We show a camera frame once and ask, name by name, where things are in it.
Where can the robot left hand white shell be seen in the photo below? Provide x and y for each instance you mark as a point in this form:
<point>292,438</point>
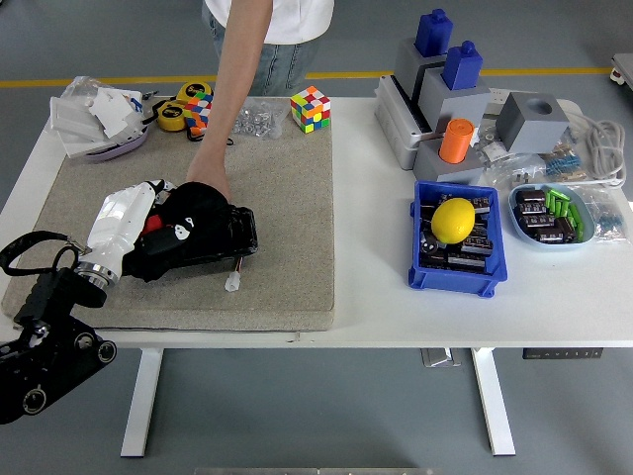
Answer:
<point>118,222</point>

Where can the person's right hand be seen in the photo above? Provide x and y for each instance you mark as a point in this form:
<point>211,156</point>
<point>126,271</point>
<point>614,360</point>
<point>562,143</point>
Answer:
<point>210,170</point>

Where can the black rag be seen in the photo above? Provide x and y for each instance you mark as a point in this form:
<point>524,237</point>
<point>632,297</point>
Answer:
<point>198,203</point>

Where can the black glossy panel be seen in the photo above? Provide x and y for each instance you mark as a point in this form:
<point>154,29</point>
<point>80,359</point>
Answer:
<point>242,232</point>

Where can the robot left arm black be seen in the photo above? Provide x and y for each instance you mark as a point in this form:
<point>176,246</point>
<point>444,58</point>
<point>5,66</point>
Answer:
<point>49,366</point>

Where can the person's right forearm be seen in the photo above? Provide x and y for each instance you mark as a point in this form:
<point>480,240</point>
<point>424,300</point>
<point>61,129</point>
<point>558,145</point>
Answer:
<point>235,74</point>

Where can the black desk control panel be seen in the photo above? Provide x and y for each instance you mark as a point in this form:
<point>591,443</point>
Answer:
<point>564,353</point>

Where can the twisted multicolour puzzle cube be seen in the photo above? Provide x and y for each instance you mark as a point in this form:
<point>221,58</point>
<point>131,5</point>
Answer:
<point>199,115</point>

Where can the yellow tape measure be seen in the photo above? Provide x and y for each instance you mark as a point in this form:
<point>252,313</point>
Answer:
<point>193,90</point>
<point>170,116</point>

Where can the clear bag of metal nuts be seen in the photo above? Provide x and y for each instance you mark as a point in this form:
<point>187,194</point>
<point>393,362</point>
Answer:
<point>257,121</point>

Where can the purple tray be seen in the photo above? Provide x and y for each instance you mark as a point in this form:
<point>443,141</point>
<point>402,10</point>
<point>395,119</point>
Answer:
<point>123,148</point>

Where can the white flat plate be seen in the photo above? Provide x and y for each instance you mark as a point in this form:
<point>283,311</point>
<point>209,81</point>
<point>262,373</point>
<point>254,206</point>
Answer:
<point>81,147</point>

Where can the grey-brown mat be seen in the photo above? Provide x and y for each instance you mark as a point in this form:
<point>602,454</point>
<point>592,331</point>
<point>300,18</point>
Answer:
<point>287,222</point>

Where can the small blue clip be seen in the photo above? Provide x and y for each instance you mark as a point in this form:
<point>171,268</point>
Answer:
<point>136,104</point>

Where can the squared multicolour puzzle cube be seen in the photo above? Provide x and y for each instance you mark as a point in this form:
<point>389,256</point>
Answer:
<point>310,110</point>

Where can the empty clear plastic bag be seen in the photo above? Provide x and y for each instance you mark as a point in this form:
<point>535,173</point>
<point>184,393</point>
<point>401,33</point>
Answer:
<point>81,86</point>

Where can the person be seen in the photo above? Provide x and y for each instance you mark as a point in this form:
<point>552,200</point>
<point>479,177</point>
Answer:
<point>297,20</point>

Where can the white table leg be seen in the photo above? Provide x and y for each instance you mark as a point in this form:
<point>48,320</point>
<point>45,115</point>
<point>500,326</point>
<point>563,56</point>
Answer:
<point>492,401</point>
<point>141,401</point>

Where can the grey junction box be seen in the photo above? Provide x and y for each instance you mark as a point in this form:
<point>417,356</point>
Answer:
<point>395,128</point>

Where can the tall grey block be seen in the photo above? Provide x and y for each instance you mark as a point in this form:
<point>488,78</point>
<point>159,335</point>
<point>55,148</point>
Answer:
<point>408,64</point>

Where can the low grey block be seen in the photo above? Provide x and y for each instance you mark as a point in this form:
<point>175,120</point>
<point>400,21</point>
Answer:
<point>445,173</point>

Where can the yellow lemon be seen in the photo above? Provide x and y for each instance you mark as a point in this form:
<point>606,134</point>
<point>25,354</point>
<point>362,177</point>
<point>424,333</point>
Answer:
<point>452,220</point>

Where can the orange cylinder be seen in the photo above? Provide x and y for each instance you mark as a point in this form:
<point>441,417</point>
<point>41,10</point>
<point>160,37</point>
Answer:
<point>456,141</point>

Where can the blue peg block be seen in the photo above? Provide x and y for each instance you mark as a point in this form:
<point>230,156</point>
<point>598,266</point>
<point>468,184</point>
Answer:
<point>434,32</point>
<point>462,66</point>

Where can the blue plastic bin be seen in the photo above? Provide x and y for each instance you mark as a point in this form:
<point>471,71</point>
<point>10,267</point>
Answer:
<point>455,284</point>

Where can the clear bag of small parts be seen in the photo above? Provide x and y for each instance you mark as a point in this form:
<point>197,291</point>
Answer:
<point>509,170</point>

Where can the grey block with round hole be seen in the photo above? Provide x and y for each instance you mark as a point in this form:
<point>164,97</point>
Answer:
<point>534,131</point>

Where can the green battery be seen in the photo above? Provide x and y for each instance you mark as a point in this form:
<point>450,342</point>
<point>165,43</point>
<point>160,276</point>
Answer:
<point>559,192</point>
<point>579,231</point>
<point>549,203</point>
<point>557,207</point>
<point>564,208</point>
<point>573,214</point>

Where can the light blue dish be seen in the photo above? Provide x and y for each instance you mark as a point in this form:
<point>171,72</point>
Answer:
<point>549,246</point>

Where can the clear bag of blue resistors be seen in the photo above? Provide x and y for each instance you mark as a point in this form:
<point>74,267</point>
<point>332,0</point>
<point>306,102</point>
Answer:
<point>564,165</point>
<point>605,218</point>

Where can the white switch cover plate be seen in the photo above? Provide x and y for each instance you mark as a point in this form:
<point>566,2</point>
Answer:
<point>69,116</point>

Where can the grey metal bracket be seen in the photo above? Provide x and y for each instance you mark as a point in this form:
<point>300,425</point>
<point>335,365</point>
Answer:
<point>437,357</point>

